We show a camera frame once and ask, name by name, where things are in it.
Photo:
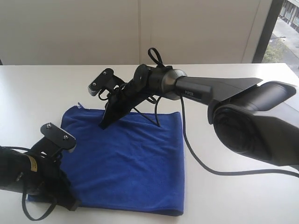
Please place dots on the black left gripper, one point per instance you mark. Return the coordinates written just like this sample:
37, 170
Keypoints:
46, 182

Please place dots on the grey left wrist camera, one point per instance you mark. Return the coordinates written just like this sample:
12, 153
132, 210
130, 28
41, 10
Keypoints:
53, 142

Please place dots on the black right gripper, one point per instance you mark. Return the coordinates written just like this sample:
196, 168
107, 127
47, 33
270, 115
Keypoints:
121, 101

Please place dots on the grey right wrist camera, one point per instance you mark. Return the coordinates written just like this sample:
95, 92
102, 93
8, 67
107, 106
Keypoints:
105, 81

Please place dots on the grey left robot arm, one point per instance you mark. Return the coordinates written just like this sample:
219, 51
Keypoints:
13, 167

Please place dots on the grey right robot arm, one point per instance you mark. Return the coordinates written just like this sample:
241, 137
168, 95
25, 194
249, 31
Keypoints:
255, 119

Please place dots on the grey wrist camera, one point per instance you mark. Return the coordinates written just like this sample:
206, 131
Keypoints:
53, 142
105, 81

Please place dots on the dark window frame post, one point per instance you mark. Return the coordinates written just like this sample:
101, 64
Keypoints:
267, 30

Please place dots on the blue microfibre towel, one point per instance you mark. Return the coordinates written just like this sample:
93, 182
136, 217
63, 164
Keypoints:
132, 165

